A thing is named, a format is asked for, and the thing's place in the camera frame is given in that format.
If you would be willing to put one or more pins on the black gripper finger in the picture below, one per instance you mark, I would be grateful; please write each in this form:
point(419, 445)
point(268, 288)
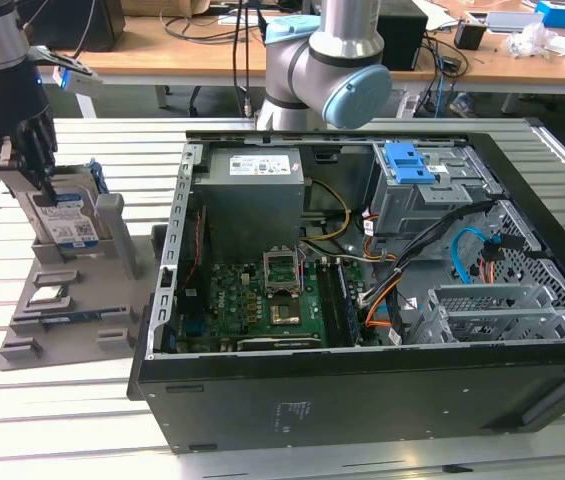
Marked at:
point(44, 145)
point(24, 145)

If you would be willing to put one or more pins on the hard disk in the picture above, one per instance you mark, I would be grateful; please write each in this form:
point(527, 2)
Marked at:
point(69, 225)

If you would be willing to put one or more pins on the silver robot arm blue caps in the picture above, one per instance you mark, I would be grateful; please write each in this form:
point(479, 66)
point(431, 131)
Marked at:
point(287, 65)

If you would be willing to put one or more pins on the grey metal disk bay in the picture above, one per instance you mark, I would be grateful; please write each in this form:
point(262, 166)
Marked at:
point(482, 305)

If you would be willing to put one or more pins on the large black box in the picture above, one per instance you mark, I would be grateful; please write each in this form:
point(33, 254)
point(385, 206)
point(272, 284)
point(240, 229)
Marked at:
point(87, 25)

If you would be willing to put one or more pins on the wooden desk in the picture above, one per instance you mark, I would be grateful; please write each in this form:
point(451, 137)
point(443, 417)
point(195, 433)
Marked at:
point(162, 55)
point(512, 70)

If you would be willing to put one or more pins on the silver CPU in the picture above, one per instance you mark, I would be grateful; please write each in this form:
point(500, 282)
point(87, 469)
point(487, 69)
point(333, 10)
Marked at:
point(48, 295)

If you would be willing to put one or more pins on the blue RAM stick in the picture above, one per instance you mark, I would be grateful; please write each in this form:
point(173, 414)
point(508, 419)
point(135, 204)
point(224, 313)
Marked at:
point(74, 316)

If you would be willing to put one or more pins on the grey parts rack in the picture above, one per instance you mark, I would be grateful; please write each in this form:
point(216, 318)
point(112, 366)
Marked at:
point(92, 320)

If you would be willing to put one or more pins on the grey power supply unit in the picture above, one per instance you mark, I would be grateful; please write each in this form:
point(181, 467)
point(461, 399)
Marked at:
point(247, 210)

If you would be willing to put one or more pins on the green motherboard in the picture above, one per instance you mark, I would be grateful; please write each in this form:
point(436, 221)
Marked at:
point(232, 305)

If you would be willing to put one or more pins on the CPU socket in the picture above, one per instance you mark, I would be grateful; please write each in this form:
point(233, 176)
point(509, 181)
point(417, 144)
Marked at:
point(286, 312)

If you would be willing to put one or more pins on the black graphics card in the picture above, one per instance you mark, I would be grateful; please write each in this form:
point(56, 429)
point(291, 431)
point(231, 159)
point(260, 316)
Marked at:
point(277, 344)

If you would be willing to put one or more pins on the black RAM slot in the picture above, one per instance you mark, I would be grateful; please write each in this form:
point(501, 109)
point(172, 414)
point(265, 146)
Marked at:
point(349, 305)
point(329, 305)

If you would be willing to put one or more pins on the blue plastic drive latch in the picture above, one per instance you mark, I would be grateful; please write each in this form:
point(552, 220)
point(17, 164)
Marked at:
point(407, 170)

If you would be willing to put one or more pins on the grey metal drive cage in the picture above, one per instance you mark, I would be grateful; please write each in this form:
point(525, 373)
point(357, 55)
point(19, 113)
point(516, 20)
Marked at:
point(412, 205)

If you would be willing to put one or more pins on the black speaker box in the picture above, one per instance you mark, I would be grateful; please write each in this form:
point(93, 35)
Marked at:
point(402, 40)

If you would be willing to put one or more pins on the black open PC case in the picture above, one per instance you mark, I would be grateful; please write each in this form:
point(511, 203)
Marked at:
point(362, 400)

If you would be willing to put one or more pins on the small black box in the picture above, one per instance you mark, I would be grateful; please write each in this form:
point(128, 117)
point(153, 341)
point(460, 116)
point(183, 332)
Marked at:
point(469, 36)

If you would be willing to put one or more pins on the grey tablet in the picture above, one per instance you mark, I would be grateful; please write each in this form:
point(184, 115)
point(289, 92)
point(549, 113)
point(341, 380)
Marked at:
point(514, 21)

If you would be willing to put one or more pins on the clear plastic bag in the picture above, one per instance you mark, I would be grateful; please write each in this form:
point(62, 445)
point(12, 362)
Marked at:
point(529, 40)

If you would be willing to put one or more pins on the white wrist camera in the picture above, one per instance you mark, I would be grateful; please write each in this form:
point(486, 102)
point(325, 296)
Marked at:
point(82, 82)

